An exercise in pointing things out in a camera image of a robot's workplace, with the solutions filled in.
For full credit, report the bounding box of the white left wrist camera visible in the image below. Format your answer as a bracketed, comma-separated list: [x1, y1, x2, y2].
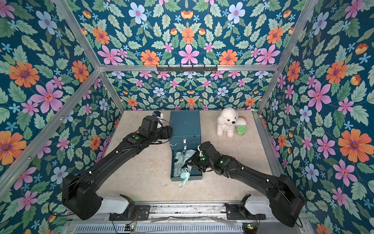
[152, 111, 164, 129]

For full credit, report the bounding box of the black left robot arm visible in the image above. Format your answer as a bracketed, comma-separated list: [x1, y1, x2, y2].
[61, 116, 173, 220]

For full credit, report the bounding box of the white plush dog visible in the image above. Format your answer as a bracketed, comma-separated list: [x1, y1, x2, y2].
[216, 108, 239, 139]

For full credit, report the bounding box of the green lidded cup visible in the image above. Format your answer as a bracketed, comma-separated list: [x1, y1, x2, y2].
[236, 125, 247, 137]

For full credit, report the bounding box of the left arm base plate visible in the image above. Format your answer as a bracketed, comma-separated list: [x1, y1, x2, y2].
[109, 205, 151, 221]

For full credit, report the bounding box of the teal bottom drawer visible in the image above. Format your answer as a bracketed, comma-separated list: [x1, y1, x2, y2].
[170, 150, 203, 182]

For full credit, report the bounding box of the mint green umbrella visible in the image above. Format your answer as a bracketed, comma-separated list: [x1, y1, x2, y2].
[179, 150, 196, 188]
[174, 150, 187, 177]

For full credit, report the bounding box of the teal drawer cabinet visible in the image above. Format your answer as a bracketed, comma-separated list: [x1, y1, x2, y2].
[169, 110, 202, 151]

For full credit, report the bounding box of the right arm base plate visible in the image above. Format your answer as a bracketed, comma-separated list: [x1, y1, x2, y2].
[225, 203, 266, 221]

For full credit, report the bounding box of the black wall hook rail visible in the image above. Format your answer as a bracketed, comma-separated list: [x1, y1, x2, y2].
[156, 65, 218, 73]

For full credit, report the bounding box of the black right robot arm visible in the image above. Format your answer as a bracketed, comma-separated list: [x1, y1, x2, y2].
[186, 141, 305, 228]

